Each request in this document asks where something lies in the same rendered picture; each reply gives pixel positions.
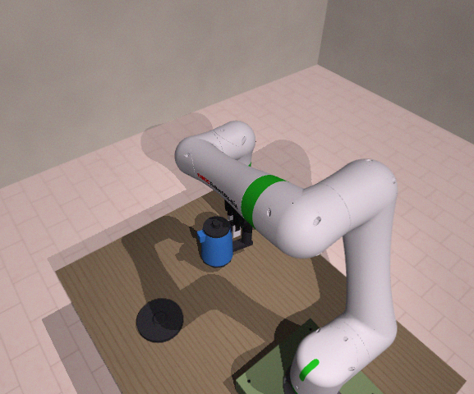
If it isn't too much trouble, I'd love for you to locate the dark grey round disc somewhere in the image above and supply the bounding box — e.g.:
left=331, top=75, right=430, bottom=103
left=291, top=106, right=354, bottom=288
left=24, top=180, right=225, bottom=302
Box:
left=136, top=299, right=184, bottom=343

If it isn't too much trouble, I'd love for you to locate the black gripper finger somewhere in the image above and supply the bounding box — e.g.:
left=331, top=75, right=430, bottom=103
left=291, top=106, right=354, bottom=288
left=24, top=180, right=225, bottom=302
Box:
left=224, top=200, right=233, bottom=221
left=231, top=206, right=245, bottom=238

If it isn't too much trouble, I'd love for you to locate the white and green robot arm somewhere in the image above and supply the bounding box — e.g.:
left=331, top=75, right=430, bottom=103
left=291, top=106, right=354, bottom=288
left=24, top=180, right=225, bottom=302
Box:
left=175, top=121, right=398, bottom=394

